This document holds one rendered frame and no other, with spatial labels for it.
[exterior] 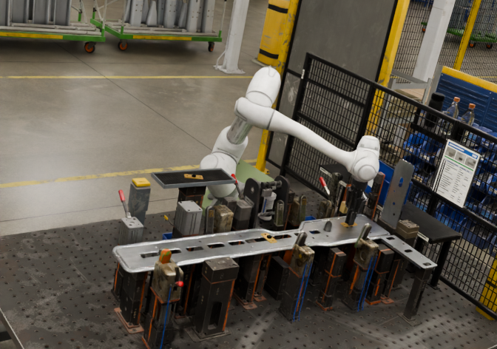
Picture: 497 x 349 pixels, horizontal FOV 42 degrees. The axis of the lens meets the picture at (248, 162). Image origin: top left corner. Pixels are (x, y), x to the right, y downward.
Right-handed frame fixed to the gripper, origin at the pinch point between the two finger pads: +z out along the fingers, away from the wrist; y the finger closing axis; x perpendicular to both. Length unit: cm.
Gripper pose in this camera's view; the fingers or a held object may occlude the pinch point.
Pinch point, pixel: (350, 217)
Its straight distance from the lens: 319.2
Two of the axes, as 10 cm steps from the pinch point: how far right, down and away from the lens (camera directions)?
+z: -1.7, 9.2, 3.6
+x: 8.3, -0.6, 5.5
